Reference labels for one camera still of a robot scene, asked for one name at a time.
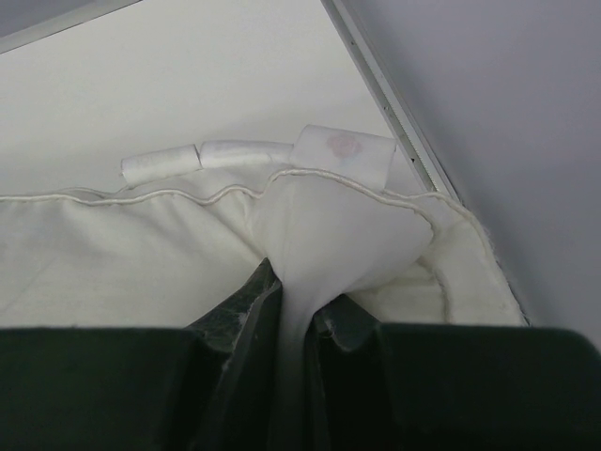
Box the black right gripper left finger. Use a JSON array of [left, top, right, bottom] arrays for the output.
[[1, 261, 283, 450]]

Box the white pillow insert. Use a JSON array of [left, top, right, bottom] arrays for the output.
[[1, 126, 525, 450]]

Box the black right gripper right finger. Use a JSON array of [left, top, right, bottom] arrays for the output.
[[305, 296, 600, 450]]

